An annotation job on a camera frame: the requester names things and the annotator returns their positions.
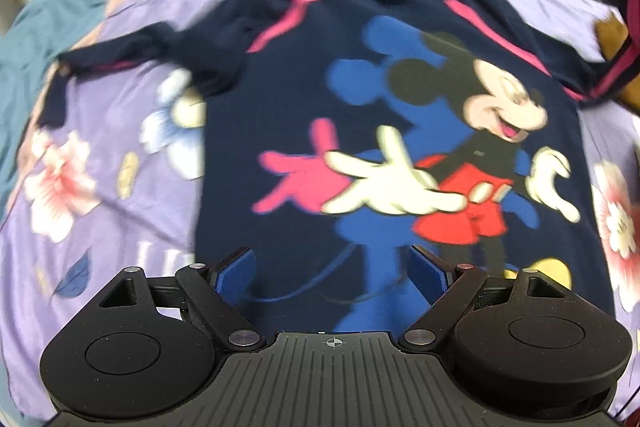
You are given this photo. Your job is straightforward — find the teal blanket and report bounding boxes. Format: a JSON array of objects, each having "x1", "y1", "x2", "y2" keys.
[{"x1": 1, "y1": 0, "x2": 108, "y2": 207}]

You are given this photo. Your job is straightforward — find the navy Mickey Mouse sweater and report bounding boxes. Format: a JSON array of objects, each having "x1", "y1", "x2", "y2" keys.
[{"x1": 40, "y1": 0, "x2": 614, "y2": 335}]

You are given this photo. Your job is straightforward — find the purple floral bed sheet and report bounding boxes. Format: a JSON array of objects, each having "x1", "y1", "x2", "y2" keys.
[{"x1": 1, "y1": 0, "x2": 639, "y2": 426}]

